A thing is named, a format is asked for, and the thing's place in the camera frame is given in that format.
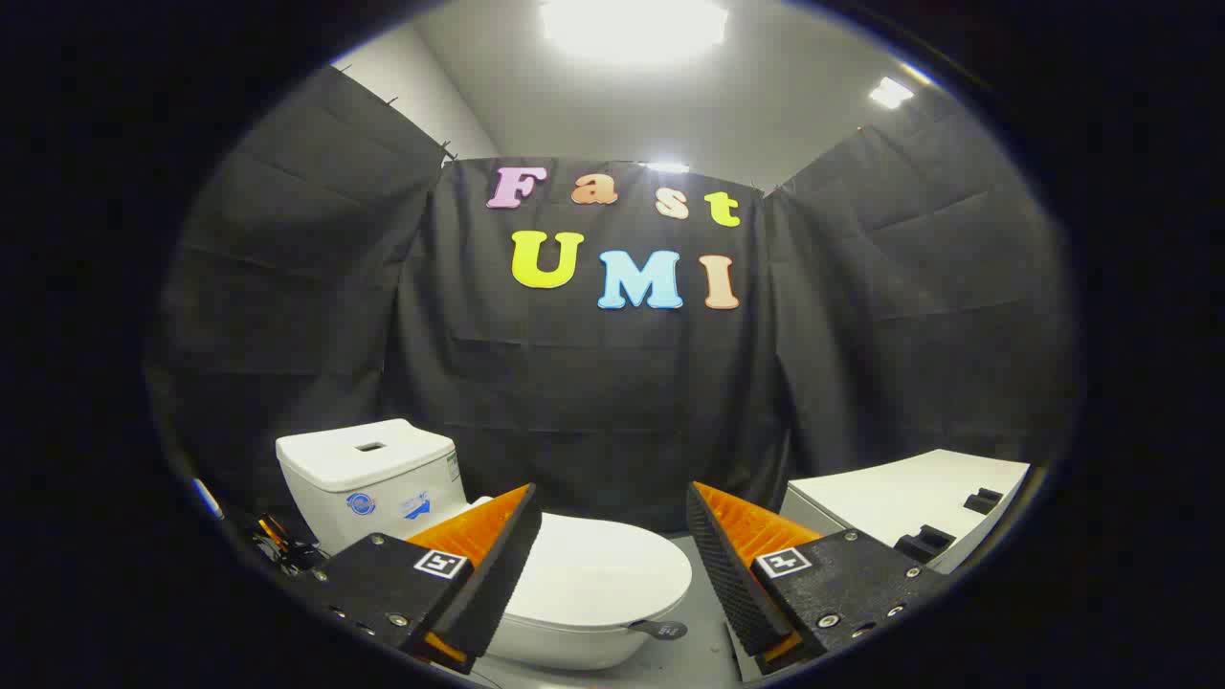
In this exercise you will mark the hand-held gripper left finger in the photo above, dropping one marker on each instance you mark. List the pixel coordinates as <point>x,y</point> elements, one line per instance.
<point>478,593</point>

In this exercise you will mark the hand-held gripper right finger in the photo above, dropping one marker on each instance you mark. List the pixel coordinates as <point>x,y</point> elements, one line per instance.
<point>742,593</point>

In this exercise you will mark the white toilet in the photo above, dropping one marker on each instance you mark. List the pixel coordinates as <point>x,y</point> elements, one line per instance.
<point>364,469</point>

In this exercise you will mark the white cabinet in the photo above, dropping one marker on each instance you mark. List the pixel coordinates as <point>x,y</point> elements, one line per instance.
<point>900,498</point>

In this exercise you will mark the black backdrop cloth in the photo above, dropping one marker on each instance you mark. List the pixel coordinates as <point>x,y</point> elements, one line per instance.
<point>593,402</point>

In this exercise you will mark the small ceiling light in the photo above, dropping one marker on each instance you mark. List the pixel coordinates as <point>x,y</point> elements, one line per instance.
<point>665,167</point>
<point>890,93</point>

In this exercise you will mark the large ceiling light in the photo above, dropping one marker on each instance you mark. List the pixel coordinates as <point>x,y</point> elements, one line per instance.
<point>634,29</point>

